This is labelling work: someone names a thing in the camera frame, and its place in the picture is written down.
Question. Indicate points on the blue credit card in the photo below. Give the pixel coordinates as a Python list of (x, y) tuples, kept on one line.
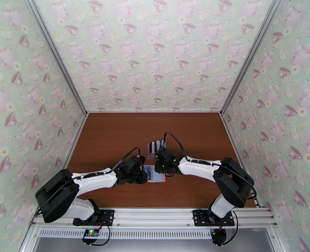
[(149, 173)]

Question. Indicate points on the black card with chip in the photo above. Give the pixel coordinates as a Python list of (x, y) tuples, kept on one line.
[(151, 147)]

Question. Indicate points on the aluminium frame post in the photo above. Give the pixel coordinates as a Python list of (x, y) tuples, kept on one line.
[(254, 49), (52, 49)]

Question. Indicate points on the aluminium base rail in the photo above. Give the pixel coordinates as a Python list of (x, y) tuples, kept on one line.
[(154, 215)]

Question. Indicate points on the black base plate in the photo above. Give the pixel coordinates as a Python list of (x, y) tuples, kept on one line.
[(200, 217), (106, 217)]

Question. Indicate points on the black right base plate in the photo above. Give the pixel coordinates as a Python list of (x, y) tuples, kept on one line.
[(200, 217)]

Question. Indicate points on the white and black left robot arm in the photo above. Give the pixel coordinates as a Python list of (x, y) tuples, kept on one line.
[(97, 179)]

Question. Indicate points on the clear acrylic card stand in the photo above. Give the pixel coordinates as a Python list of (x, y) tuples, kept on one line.
[(150, 155)]

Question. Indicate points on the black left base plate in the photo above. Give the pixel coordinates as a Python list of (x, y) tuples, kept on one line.
[(106, 217)]

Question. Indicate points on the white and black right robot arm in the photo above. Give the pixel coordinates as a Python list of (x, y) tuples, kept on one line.
[(202, 167)]

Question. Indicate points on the circuit board with green light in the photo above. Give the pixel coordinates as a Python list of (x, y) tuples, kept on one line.
[(91, 233)]

